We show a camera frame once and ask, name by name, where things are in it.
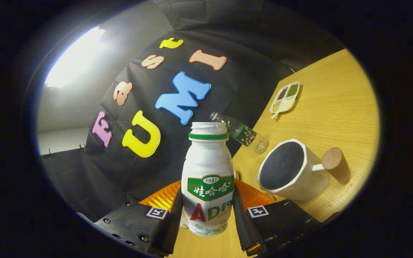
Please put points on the white juice bottle green label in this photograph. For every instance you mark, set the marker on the white juice bottle green label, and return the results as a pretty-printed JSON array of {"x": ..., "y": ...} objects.
[{"x": 208, "y": 161}]

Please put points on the dark red beans pile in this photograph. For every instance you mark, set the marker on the dark red beans pile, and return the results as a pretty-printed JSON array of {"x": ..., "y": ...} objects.
[{"x": 282, "y": 94}]

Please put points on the black backdrop cloth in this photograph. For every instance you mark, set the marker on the black backdrop cloth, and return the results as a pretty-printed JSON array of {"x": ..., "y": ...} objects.
[{"x": 246, "y": 43}]

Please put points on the white divided dish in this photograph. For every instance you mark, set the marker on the white divided dish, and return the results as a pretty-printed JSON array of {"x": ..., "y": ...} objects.
[{"x": 288, "y": 104}]

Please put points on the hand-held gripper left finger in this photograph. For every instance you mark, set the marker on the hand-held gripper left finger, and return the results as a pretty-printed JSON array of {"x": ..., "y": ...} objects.
[{"x": 169, "y": 229}]

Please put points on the green beans pile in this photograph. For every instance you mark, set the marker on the green beans pile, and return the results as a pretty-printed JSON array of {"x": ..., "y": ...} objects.
[{"x": 292, "y": 90}]

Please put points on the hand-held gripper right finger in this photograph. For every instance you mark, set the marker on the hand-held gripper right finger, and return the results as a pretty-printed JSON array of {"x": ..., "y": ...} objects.
[{"x": 244, "y": 229}]

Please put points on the yellow beans pile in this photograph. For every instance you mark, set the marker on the yellow beans pile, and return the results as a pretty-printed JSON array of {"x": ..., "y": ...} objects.
[{"x": 276, "y": 106}]

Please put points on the wooden table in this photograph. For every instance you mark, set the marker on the wooden table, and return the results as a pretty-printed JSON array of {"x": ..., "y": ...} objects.
[{"x": 335, "y": 118}]

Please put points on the ceiling light panel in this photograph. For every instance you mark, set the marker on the ceiling light panel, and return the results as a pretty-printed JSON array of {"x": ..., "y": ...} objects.
[{"x": 74, "y": 57}]

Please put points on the clear plastic water bottle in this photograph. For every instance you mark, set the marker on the clear plastic water bottle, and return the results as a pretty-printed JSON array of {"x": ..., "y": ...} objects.
[{"x": 244, "y": 132}]

